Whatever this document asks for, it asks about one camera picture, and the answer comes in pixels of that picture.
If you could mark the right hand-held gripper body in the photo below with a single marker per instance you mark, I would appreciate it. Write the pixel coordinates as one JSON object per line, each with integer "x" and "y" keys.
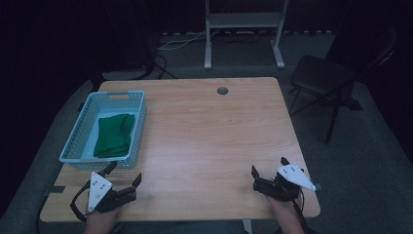
{"x": 293, "y": 175}

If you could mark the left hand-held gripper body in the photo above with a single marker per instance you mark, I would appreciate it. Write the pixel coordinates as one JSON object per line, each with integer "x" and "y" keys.
{"x": 97, "y": 190}

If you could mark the green cloth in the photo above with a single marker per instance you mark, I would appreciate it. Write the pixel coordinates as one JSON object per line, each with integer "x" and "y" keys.
{"x": 113, "y": 135}

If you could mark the light blue plastic basket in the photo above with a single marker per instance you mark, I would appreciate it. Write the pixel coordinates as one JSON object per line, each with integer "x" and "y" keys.
{"x": 87, "y": 130}

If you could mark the person's left hand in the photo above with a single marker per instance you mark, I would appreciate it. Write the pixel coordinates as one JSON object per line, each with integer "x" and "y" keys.
{"x": 99, "y": 221}

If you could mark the person's right hand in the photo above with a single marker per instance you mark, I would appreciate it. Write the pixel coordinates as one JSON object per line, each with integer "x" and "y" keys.
{"x": 281, "y": 209}

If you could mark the black tape piece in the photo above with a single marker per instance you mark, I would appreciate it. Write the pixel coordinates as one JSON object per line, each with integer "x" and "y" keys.
{"x": 318, "y": 186}
{"x": 53, "y": 190}

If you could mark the white table leg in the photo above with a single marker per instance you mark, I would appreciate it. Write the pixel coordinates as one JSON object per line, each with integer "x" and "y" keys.
{"x": 247, "y": 226}

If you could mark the black folding chair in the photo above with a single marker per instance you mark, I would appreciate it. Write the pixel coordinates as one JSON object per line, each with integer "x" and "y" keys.
{"x": 321, "y": 76}

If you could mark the grey metal stand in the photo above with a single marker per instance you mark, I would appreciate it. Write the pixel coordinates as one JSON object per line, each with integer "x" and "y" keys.
{"x": 243, "y": 20}

